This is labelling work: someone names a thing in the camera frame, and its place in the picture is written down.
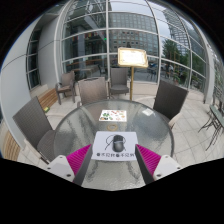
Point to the black computer mouse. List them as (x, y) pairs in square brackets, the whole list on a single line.
[(117, 145)]

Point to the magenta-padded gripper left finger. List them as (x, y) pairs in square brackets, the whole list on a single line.
[(61, 166)]

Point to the gold framed menu stand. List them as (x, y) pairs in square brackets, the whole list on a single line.
[(132, 57)]

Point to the small white paper napkin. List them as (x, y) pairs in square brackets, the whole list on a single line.
[(147, 112)]

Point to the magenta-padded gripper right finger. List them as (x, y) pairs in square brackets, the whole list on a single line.
[(166, 165)]

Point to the wooden slatted bench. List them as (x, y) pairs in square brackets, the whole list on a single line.
[(48, 98), (10, 146)]

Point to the tan tape roll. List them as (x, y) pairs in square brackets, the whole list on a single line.
[(108, 127)]

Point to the colourful picture menu card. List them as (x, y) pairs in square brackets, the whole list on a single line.
[(112, 115)]

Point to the white mouse pad with drawing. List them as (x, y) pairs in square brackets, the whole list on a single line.
[(100, 146)]

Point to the dark metal outdoor table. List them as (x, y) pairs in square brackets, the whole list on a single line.
[(215, 116)]

